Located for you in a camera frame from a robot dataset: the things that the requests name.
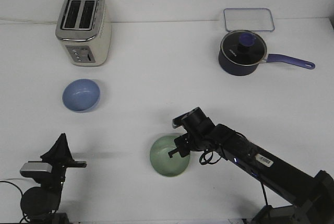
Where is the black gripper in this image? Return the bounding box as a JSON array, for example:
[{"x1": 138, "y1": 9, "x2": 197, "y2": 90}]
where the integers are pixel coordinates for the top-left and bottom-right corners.
[
  {"x1": 33, "y1": 133, "x2": 87, "y2": 185},
  {"x1": 168, "y1": 107, "x2": 222, "y2": 158}
]

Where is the green bowl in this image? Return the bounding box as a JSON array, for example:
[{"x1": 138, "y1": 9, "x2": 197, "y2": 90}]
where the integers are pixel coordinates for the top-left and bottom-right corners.
[{"x1": 149, "y1": 135, "x2": 190, "y2": 177}]

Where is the blue bowl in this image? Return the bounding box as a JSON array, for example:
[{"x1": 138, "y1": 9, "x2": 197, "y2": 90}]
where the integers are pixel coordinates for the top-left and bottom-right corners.
[{"x1": 62, "y1": 79, "x2": 101, "y2": 113}]

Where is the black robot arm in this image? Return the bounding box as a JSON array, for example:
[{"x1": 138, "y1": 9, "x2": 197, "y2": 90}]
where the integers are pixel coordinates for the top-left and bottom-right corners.
[
  {"x1": 169, "y1": 107, "x2": 333, "y2": 223},
  {"x1": 20, "y1": 133, "x2": 87, "y2": 223}
]

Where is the glass pot lid blue knob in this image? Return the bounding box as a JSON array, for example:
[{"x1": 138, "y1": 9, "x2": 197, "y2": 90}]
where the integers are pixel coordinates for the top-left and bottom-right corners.
[{"x1": 221, "y1": 30, "x2": 267, "y2": 66}]

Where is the cream two-slot toaster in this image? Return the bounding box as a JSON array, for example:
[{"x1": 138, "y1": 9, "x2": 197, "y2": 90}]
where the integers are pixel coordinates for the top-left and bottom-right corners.
[{"x1": 55, "y1": 0, "x2": 112, "y2": 66}]

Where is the clear container lid blue rim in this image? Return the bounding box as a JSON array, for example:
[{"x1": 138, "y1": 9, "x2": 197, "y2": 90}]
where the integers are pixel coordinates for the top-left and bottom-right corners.
[{"x1": 223, "y1": 8, "x2": 275, "y2": 32}]

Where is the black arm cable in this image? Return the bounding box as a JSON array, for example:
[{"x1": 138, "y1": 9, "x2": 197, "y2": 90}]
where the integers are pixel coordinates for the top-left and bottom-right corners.
[
  {"x1": 0, "y1": 178, "x2": 31, "y2": 224},
  {"x1": 199, "y1": 148, "x2": 269, "y2": 207}
]

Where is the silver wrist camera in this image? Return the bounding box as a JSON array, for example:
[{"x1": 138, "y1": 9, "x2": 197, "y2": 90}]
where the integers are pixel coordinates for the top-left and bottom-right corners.
[
  {"x1": 172, "y1": 107, "x2": 199, "y2": 129},
  {"x1": 20, "y1": 161, "x2": 52, "y2": 178}
]

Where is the dark blue saucepan purple handle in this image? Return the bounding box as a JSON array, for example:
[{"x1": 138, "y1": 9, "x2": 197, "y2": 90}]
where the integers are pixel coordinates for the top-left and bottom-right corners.
[{"x1": 219, "y1": 48, "x2": 316, "y2": 76}]

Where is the white toaster power cord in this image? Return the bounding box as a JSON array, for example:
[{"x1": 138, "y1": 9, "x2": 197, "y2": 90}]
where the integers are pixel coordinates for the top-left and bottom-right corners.
[{"x1": 0, "y1": 18, "x2": 59, "y2": 25}]

